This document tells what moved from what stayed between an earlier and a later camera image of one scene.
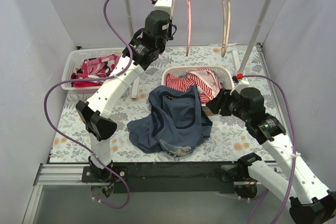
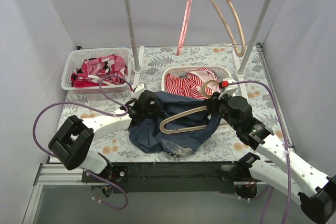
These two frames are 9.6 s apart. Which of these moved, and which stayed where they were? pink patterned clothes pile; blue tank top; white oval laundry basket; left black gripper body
Moved: blue tank top; left black gripper body
Stayed: white oval laundry basket; pink patterned clothes pile
